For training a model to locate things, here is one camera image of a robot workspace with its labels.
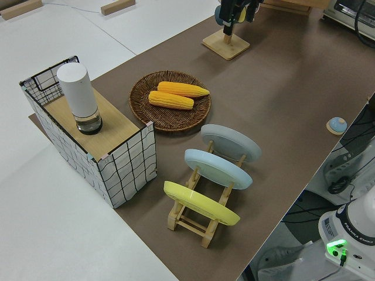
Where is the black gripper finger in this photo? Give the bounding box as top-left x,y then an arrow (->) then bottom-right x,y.
245,0 -> 261,23
219,0 -> 244,36

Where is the wooden mug tree stand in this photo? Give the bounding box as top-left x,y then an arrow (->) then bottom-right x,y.
202,25 -> 251,61

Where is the light wooden cabinet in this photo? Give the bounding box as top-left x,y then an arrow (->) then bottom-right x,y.
257,0 -> 315,13

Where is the grey plate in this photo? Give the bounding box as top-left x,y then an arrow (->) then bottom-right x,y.
200,124 -> 262,165

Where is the thin blue wire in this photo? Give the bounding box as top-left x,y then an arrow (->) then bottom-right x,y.
43,2 -> 102,14

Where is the yellow corn cob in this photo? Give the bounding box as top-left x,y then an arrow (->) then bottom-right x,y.
148,90 -> 195,111
157,81 -> 211,98

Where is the black cable with round plug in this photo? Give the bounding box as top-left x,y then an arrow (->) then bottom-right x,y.
327,163 -> 370,194

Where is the wire grid box wooden top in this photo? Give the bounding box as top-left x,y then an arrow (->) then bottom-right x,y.
19,54 -> 158,210

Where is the light wooden block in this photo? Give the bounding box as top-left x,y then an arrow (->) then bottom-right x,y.
0,0 -> 44,21
100,0 -> 136,16

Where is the white cylinder with glass base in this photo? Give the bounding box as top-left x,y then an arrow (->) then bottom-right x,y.
56,63 -> 103,136

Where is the teal mug yellow inside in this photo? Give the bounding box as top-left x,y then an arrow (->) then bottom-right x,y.
214,4 -> 247,26

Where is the wooden plate rack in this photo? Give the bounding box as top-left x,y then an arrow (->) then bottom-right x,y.
167,140 -> 247,249

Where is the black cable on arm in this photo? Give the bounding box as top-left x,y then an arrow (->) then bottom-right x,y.
353,0 -> 375,49

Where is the round brown wicker basket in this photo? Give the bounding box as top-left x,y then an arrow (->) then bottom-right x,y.
129,70 -> 212,133

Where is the yellow plate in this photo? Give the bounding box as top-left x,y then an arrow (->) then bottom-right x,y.
163,180 -> 241,227

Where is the large brown table mat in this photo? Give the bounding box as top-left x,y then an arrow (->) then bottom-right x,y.
28,0 -> 375,281

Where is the cream toaster oven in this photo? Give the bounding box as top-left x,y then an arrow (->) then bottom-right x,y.
323,0 -> 375,33

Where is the light blue plate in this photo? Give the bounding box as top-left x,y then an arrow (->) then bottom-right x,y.
184,149 -> 253,191

